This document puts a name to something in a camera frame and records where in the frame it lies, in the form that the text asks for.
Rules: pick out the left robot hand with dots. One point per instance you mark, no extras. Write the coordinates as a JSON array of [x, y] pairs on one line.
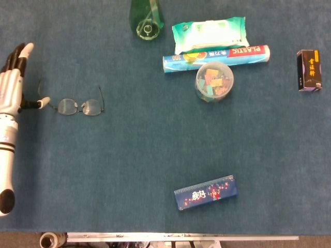
[[10, 87]]

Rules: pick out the thin-framed eyeglasses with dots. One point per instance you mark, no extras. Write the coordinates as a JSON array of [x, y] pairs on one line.
[[67, 106]]

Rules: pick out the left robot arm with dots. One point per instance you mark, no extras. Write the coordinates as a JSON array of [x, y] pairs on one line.
[[6, 160]]

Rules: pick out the blue felt table cover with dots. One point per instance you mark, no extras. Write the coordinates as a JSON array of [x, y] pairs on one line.
[[103, 175]]

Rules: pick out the green glass bottle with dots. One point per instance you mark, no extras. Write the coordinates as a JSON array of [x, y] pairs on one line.
[[144, 15]]

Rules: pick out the brown tape roll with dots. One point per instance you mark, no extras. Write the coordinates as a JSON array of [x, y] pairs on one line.
[[49, 240]]

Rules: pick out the blue plastic wrap box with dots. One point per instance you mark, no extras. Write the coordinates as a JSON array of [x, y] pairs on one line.
[[181, 63]]

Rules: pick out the green wet wipes pack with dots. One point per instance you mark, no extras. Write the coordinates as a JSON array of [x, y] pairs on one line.
[[207, 34]]

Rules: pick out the clear jar of coloured clips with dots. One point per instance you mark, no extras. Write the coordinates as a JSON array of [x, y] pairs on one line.
[[214, 81]]

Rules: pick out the dark blue pencil case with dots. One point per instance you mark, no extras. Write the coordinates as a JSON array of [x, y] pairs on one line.
[[205, 193]]

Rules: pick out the black box gold characters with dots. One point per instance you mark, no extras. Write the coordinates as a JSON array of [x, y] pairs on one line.
[[309, 71]]

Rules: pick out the white metal table rail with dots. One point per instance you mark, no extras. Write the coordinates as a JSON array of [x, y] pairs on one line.
[[181, 236]]

